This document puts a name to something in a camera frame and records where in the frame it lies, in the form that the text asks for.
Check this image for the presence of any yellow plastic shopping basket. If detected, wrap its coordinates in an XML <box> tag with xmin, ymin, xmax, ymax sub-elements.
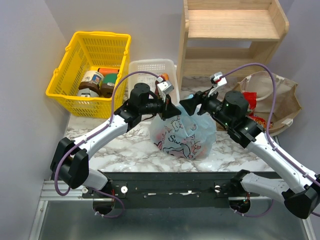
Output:
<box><xmin>45</xmin><ymin>31</ymin><xmax>132</xmax><ymax>119</ymax></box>

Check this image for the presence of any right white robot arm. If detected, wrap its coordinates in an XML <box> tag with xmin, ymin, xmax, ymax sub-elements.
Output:
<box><xmin>180</xmin><ymin>90</ymin><xmax>320</xmax><ymax>219</ymax></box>

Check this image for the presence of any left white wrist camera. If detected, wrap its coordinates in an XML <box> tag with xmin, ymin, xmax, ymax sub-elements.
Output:
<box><xmin>155</xmin><ymin>76</ymin><xmax>174</xmax><ymax>98</ymax></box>

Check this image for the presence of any wooden shelf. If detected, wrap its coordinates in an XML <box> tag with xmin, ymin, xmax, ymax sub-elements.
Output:
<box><xmin>177</xmin><ymin>0</ymin><xmax>290</xmax><ymax>84</ymax></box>

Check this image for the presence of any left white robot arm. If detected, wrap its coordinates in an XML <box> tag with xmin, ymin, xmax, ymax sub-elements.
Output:
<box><xmin>50</xmin><ymin>81</ymin><xmax>181</xmax><ymax>190</ymax></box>

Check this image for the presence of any light blue plastic bag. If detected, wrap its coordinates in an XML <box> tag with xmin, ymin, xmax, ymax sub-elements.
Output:
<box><xmin>149</xmin><ymin>104</ymin><xmax>217</xmax><ymax>160</ymax></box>

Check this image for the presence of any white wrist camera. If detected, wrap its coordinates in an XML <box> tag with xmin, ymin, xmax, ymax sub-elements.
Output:
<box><xmin>208</xmin><ymin>72</ymin><xmax>227</xmax><ymax>97</ymax></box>
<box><xmin>155</xmin><ymin>76</ymin><xmax>174</xmax><ymax>98</ymax></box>

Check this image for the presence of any brown burlap tote bag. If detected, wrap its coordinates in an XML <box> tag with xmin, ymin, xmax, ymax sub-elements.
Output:
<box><xmin>233</xmin><ymin>71</ymin><xmax>302</xmax><ymax>137</ymax></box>

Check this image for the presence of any green brown-lid jar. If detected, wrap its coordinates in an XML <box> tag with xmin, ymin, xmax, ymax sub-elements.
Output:
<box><xmin>100</xmin><ymin>73</ymin><xmax>118</xmax><ymax>98</ymax></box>

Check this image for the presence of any red assorted candy bag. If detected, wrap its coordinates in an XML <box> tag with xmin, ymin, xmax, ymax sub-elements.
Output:
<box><xmin>248</xmin><ymin>114</ymin><xmax>268</xmax><ymax>129</ymax></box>

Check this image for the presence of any white small cup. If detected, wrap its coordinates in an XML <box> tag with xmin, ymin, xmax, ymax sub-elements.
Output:
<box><xmin>77</xmin><ymin>88</ymin><xmax>91</xmax><ymax>98</ymax></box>

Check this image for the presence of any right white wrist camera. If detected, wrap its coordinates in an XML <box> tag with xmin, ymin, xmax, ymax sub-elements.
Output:
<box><xmin>208</xmin><ymin>72</ymin><xmax>227</xmax><ymax>97</ymax></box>

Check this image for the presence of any white brown-lid jar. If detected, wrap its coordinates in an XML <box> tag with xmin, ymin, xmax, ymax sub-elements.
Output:
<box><xmin>78</xmin><ymin>70</ymin><xmax>104</xmax><ymax>98</ymax></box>

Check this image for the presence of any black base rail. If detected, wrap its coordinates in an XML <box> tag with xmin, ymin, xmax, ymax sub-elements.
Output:
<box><xmin>41</xmin><ymin>171</ymin><xmax>278</xmax><ymax>210</ymax></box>

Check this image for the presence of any white plastic tray basket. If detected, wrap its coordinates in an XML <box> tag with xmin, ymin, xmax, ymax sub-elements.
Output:
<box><xmin>127</xmin><ymin>58</ymin><xmax>180</xmax><ymax>105</ymax></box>

